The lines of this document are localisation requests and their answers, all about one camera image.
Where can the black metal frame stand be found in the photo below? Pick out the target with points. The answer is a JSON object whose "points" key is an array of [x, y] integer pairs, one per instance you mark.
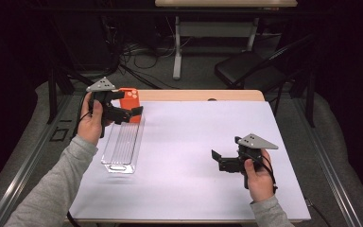
{"points": [[310, 101], [52, 94]]}

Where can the square black floor socket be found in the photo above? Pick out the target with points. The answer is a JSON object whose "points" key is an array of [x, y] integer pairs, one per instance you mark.
{"points": [[59, 134]]}

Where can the wooden desk with white legs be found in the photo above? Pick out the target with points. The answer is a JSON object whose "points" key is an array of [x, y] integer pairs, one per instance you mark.
{"points": [[177, 47]]}

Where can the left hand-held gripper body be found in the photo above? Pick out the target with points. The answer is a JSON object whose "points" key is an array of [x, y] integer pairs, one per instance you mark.
{"points": [[107, 107]]}

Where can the orange phone case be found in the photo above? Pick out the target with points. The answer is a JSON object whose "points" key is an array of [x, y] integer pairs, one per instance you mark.
{"points": [[130, 101]]}

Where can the person's right hand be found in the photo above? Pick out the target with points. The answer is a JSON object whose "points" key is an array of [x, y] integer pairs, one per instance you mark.
{"points": [[260, 183]]}

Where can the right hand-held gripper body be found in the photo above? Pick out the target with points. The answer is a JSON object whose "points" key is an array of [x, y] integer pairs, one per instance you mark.
{"points": [[255, 142]]}

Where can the black folding chair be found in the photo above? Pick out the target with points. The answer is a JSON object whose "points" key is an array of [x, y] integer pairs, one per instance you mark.
{"points": [[239, 67]]}

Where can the aluminium floor rail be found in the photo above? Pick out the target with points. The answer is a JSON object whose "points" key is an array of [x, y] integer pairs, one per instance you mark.
{"points": [[324, 157], [31, 157]]}

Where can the clear plastic tray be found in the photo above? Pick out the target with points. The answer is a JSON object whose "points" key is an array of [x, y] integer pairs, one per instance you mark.
{"points": [[123, 148]]}

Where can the dark curtain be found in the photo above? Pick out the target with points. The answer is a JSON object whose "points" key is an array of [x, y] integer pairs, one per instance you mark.
{"points": [[353, 78], [9, 78]]}

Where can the person's left hand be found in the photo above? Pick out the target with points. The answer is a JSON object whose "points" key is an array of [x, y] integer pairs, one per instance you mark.
{"points": [[89, 126]]}

